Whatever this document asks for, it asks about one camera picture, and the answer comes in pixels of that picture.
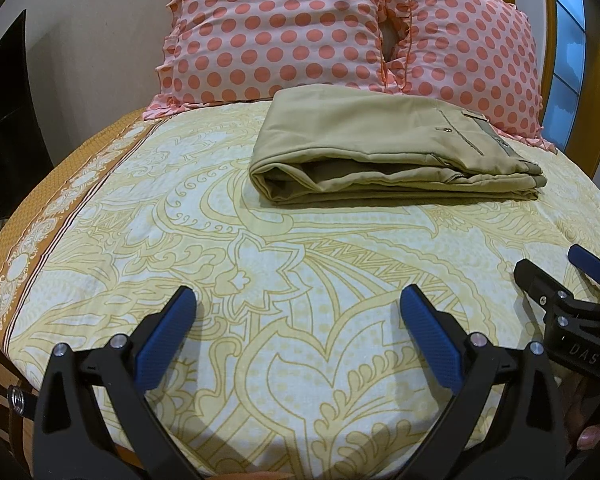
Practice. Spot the pink polka dot pillow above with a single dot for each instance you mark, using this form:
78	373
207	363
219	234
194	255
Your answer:
470	50
270	30

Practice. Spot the khaki pants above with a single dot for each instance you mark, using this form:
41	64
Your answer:
350	135

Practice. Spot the wooden bed frame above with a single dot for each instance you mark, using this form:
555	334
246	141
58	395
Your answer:
0	385

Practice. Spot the person's right hand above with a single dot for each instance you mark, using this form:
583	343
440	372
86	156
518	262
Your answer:
587	425

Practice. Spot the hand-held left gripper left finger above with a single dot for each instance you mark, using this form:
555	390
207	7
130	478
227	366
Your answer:
162	340

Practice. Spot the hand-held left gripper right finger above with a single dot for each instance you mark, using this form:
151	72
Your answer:
430	335

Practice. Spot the blue glass window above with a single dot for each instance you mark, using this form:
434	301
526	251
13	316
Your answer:
567	50

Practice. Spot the yellow patterned bed sheet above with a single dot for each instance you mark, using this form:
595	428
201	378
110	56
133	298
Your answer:
260	280

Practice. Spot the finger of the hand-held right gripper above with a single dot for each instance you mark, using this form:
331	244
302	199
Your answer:
587	262
535	280

